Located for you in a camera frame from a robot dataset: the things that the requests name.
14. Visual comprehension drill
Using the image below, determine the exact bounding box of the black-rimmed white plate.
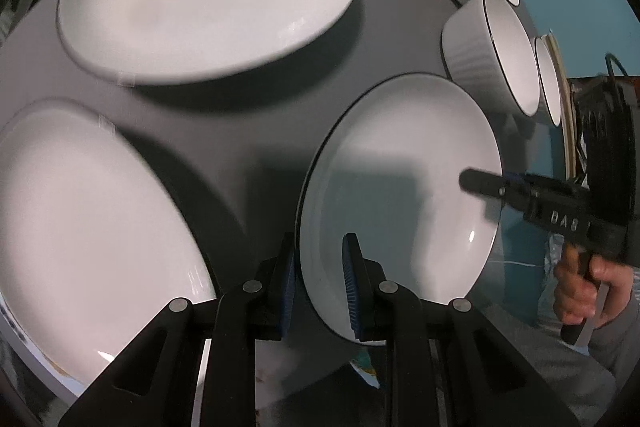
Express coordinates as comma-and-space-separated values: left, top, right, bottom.
296, 72, 501, 341

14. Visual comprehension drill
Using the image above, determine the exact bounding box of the person's right hand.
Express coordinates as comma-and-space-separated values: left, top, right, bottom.
553, 243, 634, 329

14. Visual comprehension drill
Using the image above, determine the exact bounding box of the white plate left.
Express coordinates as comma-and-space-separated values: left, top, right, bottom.
1, 102, 215, 386

